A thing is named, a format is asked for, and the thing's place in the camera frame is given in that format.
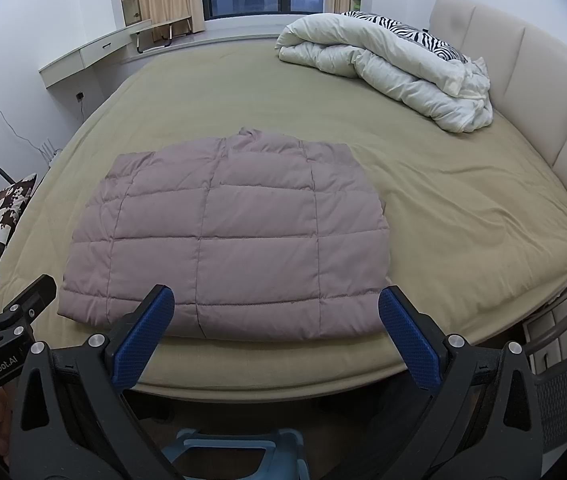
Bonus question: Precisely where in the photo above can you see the cow print cushion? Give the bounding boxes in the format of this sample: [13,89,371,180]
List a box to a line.
[0,172,38,266]

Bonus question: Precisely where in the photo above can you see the beige padded headboard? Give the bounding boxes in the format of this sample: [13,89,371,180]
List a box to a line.
[428,0,567,241]

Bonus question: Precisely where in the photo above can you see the thin wall cable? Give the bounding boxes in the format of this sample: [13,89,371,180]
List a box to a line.
[0,102,52,158]

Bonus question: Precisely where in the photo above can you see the bed with olive sheet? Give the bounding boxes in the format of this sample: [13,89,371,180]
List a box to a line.
[0,35,567,403]

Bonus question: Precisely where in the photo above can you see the mauve hooded puffer jacket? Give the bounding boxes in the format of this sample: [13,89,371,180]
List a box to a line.
[58,127,390,338]

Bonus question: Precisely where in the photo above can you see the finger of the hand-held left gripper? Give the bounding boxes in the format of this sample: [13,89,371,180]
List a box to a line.
[0,274,58,333]

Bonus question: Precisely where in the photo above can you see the white wall-mounted desk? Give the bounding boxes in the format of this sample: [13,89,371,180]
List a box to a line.
[38,19,153,88]

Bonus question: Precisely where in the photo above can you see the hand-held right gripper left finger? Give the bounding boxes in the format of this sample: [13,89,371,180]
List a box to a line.
[8,285,174,480]

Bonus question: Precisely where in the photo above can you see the metal frame chair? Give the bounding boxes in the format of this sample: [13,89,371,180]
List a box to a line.
[131,16,194,53]

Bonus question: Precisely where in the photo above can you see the white drawer cabinet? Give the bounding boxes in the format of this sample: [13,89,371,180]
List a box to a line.
[523,280,567,376]

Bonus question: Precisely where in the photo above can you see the white folded duvet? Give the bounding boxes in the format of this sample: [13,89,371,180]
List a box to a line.
[274,12,493,133]

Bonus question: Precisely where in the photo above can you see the zebra print pillow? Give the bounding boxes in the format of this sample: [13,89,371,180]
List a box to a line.
[339,10,469,63]

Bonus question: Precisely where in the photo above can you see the blue plastic stool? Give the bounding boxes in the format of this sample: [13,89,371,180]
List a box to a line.
[161,427,309,480]

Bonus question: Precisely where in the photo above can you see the white router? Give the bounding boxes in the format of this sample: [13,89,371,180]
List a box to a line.
[38,141,63,167]

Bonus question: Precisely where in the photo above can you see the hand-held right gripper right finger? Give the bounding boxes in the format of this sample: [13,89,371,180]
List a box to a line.
[378,286,544,480]

